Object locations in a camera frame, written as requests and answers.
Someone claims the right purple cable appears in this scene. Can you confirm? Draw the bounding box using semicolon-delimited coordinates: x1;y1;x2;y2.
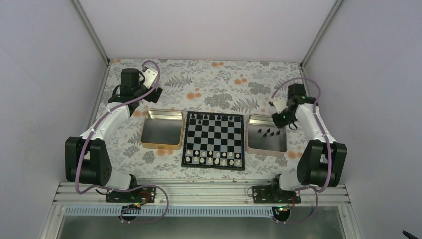
271;77;333;225

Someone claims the frame post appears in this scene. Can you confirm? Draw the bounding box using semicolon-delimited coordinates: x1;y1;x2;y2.
300;0;344;70
70;0;110;65

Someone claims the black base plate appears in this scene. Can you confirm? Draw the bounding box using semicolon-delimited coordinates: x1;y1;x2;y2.
105;187;157;204
247;185;301;204

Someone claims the right frame post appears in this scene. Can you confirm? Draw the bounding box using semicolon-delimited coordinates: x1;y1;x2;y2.
300;0;344;70

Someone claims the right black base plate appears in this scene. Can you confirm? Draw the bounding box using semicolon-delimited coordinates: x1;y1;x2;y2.
247;185;301;204

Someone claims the aluminium frame rail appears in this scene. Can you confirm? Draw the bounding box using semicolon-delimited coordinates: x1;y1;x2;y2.
53;179;351;206

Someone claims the white slotted cable duct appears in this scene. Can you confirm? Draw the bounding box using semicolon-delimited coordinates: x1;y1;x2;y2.
64;205;273;217

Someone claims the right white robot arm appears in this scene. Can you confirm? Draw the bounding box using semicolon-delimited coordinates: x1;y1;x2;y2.
269;83;347;203

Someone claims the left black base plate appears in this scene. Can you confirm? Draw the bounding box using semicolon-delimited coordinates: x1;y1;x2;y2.
105;187;157;204

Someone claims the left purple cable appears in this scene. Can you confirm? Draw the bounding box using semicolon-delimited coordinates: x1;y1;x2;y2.
74;60;169;225

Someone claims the floral table mat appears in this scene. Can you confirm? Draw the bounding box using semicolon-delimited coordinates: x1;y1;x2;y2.
107;60;307;180

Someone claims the gold metal tin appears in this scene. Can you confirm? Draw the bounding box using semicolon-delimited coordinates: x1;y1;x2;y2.
140;109;185;150

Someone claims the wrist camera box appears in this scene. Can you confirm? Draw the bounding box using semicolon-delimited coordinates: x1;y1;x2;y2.
141;67;158;89
269;97;287;114

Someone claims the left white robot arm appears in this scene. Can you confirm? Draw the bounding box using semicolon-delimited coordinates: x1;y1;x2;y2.
65;67;162;202

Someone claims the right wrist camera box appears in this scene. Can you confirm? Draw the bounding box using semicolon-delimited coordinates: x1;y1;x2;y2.
269;97;287;114

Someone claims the purple cable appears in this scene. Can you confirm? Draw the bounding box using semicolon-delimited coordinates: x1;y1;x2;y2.
271;77;333;225
74;60;169;225

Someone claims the black white chessboard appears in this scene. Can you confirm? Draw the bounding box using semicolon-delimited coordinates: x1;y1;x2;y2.
181;111;245;171

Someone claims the pink metal tin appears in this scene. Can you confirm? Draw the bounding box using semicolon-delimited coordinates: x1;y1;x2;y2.
245;114;287;157

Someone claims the left frame post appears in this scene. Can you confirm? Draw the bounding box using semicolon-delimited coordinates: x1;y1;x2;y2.
70;0;110;65

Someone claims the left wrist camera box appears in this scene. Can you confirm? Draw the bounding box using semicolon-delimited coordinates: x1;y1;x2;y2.
141;67;158;89

